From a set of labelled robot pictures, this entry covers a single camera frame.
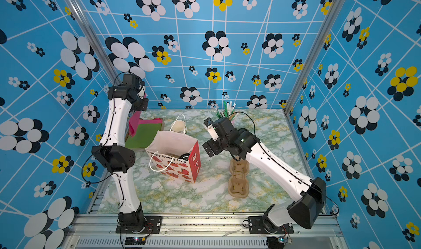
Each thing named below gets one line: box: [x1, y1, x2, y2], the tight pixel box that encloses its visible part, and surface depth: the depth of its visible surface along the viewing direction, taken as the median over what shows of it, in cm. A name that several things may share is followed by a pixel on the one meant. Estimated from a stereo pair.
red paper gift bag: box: [144, 130, 202, 184], surface depth 78 cm
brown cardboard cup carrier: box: [228, 158, 250, 198], surface depth 84 cm
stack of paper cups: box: [171, 119, 185, 133], surface depth 96 cm
